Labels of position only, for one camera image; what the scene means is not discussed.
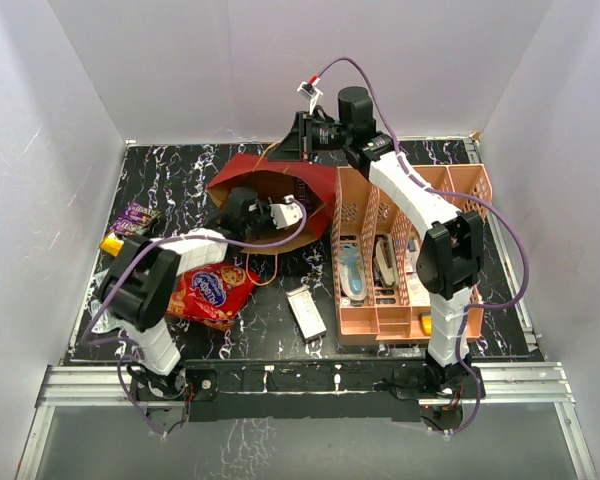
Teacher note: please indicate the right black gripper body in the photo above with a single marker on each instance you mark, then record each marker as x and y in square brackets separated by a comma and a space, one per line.
[323, 136]

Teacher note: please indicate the red brown paper bag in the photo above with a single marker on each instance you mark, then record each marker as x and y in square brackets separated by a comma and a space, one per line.
[272, 181]

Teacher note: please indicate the red cookie snack bag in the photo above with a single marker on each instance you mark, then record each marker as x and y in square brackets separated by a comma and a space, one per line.
[212, 295]

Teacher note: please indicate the purple candy bar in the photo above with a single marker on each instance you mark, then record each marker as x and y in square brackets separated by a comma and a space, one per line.
[141, 215]

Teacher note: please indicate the yellow candy bar wrapper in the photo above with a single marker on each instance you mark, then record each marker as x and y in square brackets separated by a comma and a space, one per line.
[112, 244]

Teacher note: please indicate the dark silver snack wrapper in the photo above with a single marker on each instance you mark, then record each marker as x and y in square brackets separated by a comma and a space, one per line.
[107, 322]

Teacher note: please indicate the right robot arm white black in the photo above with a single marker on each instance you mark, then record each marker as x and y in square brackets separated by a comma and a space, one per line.
[451, 252]

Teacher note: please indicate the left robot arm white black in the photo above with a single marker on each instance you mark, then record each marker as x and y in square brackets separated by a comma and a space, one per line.
[141, 279]

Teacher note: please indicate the beige stapler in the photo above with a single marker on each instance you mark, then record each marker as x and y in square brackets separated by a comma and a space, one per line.
[384, 261]

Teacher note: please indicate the white rectangular box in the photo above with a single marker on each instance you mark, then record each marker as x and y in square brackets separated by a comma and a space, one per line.
[305, 311]

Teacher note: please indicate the pink plastic desk organizer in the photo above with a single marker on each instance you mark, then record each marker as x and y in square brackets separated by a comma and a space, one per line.
[378, 296]

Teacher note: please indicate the white packet in organizer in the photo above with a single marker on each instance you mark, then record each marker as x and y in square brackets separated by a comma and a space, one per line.
[418, 295]

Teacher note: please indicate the yellow tape measure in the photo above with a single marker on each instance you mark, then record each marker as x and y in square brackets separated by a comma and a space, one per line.
[426, 323]

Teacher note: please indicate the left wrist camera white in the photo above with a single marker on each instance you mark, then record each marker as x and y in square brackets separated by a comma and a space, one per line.
[287, 213]

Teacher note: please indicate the aluminium rail frame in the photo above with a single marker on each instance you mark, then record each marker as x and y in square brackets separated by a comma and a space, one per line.
[270, 405]

